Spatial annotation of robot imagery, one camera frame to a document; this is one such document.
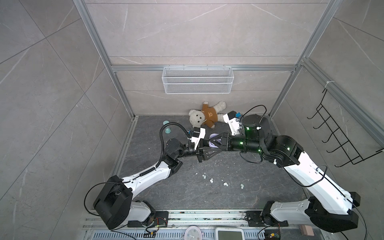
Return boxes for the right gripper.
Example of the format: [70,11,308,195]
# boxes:
[209,131,265,155]

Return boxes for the purple earbud charging case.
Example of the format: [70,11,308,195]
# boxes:
[209,134,222,148]

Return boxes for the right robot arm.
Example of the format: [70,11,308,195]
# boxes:
[210,114,361,233]

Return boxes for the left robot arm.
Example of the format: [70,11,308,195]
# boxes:
[93,139,222,230]

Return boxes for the white teddy bear brown shirt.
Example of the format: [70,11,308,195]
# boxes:
[189,101,227,129]

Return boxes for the white digital scale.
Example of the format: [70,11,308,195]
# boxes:
[214,227,245,240]

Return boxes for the pink block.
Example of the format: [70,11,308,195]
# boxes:
[300,225,315,237]

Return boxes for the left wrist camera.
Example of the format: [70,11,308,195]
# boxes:
[189,127,206,150]

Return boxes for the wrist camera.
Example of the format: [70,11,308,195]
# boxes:
[189,127,206,150]
[223,111,241,136]

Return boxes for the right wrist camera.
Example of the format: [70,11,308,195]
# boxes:
[223,111,241,136]

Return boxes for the black corrugated cable hose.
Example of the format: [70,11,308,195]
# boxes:
[155,122,193,169]

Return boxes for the white wire mesh basket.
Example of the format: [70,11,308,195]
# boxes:
[162,67,234,94]

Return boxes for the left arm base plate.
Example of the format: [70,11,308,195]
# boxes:
[127,211,169,228]

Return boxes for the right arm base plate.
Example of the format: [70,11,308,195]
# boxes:
[244,211,289,227]

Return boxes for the black wall hook rack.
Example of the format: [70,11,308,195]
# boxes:
[307,89,384,168]

